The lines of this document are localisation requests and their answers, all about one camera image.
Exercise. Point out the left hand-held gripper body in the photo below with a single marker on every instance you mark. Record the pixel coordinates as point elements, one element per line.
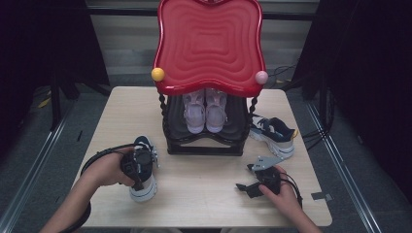
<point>137,165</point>

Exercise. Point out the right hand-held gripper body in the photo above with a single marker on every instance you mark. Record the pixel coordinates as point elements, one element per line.
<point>268,179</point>

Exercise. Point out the navy and white sneaker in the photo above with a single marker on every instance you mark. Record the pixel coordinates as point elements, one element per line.
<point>147,191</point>
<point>275,136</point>

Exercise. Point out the purple jelly sandal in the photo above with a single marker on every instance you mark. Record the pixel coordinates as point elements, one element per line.
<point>216,113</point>
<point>194,113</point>

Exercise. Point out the red and black shoe rack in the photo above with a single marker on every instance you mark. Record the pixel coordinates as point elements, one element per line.
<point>210,48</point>

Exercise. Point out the person's right hand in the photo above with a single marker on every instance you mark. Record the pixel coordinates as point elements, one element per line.
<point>286,197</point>

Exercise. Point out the person's left hand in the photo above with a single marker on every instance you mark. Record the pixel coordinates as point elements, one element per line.
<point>107,168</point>

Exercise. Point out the grey tape strip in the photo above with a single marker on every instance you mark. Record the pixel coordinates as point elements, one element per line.
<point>321,196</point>

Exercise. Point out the black tape strip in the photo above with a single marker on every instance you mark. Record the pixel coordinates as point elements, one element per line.
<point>79,136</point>

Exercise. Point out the black metal stand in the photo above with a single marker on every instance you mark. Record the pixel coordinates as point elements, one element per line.
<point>56,97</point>

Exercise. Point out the yellow tape strip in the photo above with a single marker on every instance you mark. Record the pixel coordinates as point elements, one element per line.
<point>44,102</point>

